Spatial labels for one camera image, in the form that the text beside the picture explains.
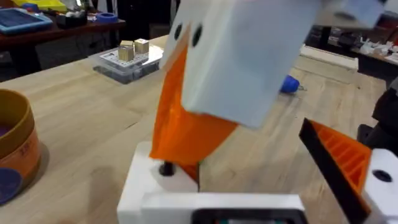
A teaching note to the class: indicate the blue flat tray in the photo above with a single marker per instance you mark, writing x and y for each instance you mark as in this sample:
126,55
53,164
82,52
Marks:
21,20

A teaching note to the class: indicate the bare white left gripper left finger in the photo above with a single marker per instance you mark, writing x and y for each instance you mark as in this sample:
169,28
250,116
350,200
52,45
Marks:
136,186

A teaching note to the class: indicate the black screw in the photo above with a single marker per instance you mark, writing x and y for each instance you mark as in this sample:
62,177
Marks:
166,170

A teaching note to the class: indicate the blue electric screwdriver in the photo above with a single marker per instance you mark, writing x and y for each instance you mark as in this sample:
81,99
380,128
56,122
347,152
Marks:
289,84

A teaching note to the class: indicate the yellow flat tray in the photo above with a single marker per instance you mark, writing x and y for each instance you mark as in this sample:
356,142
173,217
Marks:
43,4

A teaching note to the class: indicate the white orange left gripper right finger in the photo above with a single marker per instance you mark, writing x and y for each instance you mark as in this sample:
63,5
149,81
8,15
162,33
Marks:
348,161

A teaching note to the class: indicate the finger of the white orange right gripper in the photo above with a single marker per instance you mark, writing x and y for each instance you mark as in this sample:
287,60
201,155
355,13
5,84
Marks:
168,118
248,62

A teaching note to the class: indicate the black box with small parts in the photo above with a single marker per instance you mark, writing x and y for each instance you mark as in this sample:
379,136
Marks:
71,19

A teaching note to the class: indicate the cluttered dark work table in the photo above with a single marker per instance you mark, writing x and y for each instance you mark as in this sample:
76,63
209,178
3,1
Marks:
367,49

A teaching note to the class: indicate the dark red-brown side table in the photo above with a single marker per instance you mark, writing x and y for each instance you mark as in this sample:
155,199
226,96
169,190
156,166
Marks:
62,34

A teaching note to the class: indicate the clear box with wooden cubes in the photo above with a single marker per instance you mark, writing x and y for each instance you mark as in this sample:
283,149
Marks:
127,62

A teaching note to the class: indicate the orange round tub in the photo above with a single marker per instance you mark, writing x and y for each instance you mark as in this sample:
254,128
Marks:
18,140

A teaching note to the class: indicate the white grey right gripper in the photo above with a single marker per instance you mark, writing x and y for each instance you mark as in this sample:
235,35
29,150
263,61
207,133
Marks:
354,11

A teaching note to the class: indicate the blue tape roll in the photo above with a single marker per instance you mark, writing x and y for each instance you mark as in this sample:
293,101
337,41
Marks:
106,17

